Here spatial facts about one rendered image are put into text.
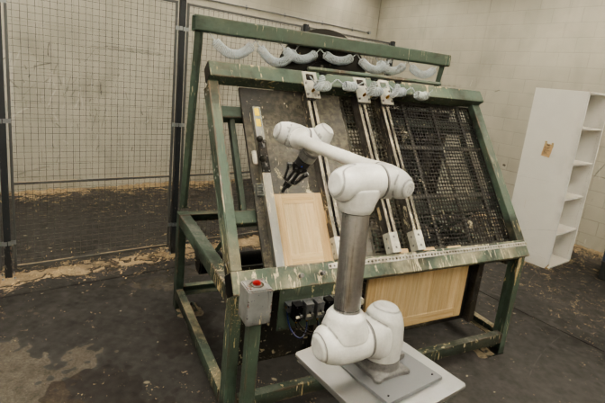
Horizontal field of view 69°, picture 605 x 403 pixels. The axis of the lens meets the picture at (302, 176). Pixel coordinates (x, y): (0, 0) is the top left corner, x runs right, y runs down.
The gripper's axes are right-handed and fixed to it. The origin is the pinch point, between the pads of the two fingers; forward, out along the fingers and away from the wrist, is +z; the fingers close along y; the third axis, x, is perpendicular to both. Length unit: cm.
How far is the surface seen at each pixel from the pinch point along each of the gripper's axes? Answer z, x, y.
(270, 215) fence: 20.4, 1.8, -2.2
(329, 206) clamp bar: 9.0, -16.7, -31.5
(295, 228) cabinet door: 22.3, -1.2, -18.7
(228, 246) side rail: 30.8, 26.2, 11.6
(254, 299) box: 23, 56, -7
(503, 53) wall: -54, -526, -267
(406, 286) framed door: 46, -31, -116
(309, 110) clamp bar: -15, -63, 3
